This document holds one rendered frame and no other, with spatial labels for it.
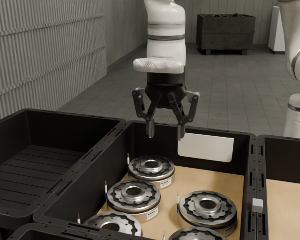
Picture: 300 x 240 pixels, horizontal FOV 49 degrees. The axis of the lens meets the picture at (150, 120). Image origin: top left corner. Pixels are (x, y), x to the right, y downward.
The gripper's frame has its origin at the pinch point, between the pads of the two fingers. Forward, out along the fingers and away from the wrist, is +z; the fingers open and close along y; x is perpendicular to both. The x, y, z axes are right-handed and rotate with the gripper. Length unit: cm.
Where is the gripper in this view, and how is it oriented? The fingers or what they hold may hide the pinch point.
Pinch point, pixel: (165, 131)
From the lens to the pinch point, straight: 69.2
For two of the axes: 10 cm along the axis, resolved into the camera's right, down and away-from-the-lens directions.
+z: 0.1, 9.3, 3.7
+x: -2.8, 3.6, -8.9
